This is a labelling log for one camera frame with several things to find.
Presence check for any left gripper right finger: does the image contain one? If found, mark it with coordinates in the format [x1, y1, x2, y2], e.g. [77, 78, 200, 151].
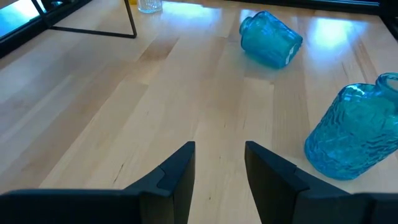
[244, 141, 355, 224]

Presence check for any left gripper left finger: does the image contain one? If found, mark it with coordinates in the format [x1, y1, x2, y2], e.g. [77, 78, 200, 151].
[124, 141, 196, 224]

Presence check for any blue rippled glass vase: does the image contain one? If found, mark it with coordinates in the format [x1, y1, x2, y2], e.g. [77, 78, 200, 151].
[303, 72, 398, 181]

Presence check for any clear glass vase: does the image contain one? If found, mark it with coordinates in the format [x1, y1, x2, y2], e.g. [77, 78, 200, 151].
[136, 0, 164, 14]

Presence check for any wooden shelf with black frame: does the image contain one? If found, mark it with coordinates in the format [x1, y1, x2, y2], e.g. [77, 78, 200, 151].
[30, 0, 138, 40]

